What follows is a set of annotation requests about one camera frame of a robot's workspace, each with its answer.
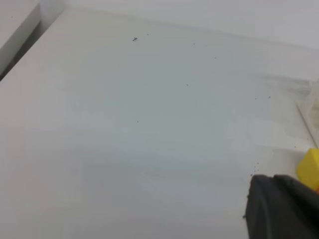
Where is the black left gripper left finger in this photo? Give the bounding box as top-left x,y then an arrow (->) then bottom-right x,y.
244,175 -> 296,239

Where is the white test tube rack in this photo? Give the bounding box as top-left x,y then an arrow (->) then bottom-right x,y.
298,80 -> 319,147

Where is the yellow block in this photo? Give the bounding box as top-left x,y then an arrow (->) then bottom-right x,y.
296,148 -> 319,192

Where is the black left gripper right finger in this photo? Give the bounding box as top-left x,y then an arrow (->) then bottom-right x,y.
274,175 -> 319,239

